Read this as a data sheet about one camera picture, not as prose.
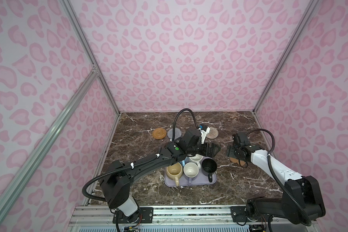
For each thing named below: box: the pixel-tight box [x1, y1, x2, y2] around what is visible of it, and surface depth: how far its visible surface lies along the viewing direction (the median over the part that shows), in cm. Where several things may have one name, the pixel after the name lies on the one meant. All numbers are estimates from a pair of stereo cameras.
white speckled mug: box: [188, 153, 204, 169], surface depth 84 cm
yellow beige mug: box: [165, 162, 184, 187], surface depth 81 cm
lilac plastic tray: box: [164, 166, 218, 188], surface depth 85 cm
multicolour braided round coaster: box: [205, 127, 219, 140], surface depth 108 cm
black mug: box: [201, 158, 218, 183], surface depth 84 cm
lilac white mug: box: [183, 161, 200, 187], surface depth 84 cm
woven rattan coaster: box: [152, 127, 167, 140], surface depth 109 cm
